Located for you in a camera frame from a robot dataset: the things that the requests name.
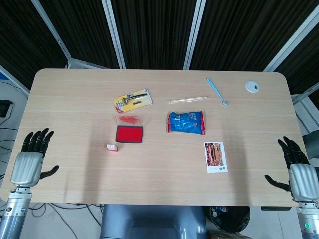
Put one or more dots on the blue snack bag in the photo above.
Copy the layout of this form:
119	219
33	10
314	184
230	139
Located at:
185	122

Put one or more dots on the white partition frame post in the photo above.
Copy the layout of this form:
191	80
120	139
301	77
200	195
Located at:
53	35
291	39
195	32
114	32

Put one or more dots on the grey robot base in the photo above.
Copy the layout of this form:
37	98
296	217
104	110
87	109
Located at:
152	221

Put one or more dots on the razor on yellow blister card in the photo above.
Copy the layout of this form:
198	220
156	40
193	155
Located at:
133	100

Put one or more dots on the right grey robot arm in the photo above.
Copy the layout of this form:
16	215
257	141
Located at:
307	221

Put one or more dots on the black trash bin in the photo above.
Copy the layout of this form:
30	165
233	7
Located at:
231	220

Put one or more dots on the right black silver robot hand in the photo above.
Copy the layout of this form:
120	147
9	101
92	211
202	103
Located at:
302	180

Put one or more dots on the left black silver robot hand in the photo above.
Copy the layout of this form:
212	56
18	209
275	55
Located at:
26	166

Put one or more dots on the small white red stamp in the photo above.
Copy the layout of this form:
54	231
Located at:
111	148

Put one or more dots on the printed photo card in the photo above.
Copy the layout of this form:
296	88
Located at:
215	156

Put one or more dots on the brown cardboard box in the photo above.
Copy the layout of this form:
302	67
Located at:
224	235

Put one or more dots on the light blue toothbrush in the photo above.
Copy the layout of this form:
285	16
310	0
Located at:
216	90

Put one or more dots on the red ink pad case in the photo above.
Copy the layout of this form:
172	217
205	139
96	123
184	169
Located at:
129	134

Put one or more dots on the wrapped wooden sticks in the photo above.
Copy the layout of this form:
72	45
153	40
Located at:
187	100

